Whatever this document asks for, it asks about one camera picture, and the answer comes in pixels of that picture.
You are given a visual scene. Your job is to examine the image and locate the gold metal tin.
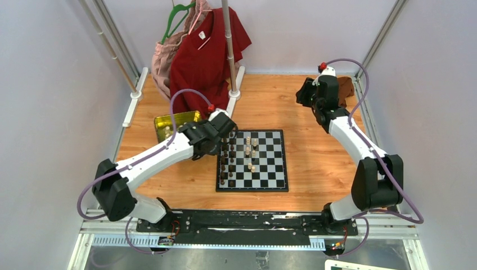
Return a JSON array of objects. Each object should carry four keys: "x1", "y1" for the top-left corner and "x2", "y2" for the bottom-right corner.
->
[{"x1": 154, "y1": 110, "x2": 203, "y2": 144}]

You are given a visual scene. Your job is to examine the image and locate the black white chessboard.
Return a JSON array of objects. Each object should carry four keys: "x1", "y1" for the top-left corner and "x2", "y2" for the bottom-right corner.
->
[{"x1": 215, "y1": 129, "x2": 289, "y2": 192}]

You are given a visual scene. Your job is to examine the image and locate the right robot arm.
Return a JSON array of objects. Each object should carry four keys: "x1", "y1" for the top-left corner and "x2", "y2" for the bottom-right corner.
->
[{"x1": 296, "y1": 75, "x2": 403, "y2": 235}]

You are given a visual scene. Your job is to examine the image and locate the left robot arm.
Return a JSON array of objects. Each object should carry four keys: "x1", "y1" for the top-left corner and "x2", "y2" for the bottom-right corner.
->
[{"x1": 91, "y1": 111, "x2": 236, "y2": 232}]

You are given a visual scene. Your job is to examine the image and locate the brown crumpled cloth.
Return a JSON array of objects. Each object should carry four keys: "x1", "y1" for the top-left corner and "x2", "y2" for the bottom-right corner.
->
[{"x1": 337, "y1": 76, "x2": 355, "y2": 108}]

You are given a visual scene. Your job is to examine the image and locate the white rack base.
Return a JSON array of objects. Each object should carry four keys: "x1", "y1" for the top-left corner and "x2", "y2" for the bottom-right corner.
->
[{"x1": 226, "y1": 65, "x2": 246, "y2": 118}]

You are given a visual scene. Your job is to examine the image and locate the red t-shirt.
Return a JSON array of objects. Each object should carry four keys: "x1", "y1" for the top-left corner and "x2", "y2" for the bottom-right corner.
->
[{"x1": 169, "y1": 8, "x2": 230, "y2": 118}]

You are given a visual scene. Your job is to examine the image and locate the pink garment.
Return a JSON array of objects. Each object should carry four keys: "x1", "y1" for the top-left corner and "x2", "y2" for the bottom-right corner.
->
[{"x1": 151, "y1": 1, "x2": 211, "y2": 101}]

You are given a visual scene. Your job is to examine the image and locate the green clothes hanger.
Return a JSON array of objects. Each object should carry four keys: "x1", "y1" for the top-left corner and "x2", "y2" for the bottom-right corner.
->
[{"x1": 160, "y1": 1, "x2": 196, "y2": 44}]

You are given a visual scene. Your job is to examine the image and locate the metal clothes rack pole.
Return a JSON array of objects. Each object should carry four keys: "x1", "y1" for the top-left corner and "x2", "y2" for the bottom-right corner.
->
[{"x1": 221, "y1": 0, "x2": 236, "y2": 78}]

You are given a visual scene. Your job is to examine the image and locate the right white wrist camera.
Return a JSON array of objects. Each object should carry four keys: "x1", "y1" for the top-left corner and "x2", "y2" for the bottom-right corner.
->
[{"x1": 312, "y1": 63, "x2": 336, "y2": 86}]

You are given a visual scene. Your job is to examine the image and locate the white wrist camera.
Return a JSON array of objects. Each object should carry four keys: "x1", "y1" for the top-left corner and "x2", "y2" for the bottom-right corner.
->
[
  {"x1": 208, "y1": 108, "x2": 230, "y2": 122},
  {"x1": 312, "y1": 63, "x2": 336, "y2": 86}
]

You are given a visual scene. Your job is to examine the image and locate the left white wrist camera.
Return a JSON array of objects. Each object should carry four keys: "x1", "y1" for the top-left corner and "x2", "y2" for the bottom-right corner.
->
[{"x1": 208, "y1": 108, "x2": 230, "y2": 122}]

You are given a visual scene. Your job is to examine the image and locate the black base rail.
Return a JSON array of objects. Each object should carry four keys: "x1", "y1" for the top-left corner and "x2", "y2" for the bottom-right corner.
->
[{"x1": 136, "y1": 209, "x2": 358, "y2": 246}]

